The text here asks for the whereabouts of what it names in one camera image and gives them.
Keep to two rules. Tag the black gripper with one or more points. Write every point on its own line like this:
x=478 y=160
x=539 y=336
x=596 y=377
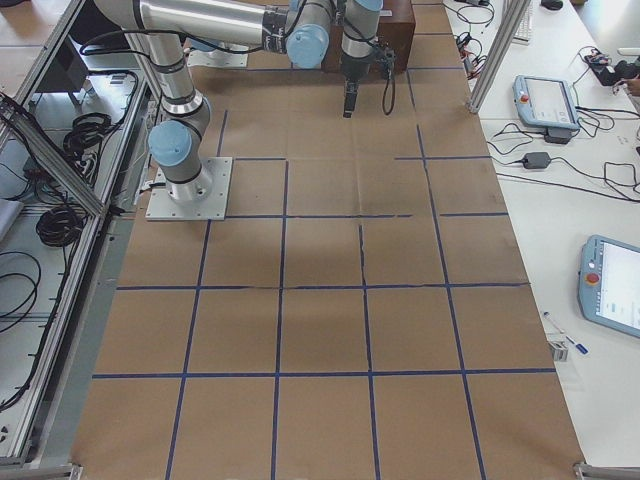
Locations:
x=354 y=72

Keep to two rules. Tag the dark wooden drawer cabinet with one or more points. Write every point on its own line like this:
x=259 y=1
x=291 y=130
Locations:
x=396 y=28

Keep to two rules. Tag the upper teach pendant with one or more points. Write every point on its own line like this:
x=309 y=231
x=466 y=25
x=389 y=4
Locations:
x=545 y=102

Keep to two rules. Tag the teach pendant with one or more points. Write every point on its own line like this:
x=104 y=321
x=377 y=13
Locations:
x=545 y=102
x=608 y=284

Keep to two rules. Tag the black power adapter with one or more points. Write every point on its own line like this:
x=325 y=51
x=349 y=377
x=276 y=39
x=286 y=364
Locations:
x=536 y=160

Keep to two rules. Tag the brown paper table cover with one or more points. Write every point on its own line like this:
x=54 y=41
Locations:
x=363 y=312

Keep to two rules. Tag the lower teach pendant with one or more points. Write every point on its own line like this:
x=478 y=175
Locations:
x=608 y=284

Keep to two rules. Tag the blue capped pen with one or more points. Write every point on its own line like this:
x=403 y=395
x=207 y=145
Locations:
x=579 y=346

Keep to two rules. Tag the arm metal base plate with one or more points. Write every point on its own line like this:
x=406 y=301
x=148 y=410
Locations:
x=217 y=59
x=205 y=198

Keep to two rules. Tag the aluminium frame post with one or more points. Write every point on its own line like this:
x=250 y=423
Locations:
x=515 y=11

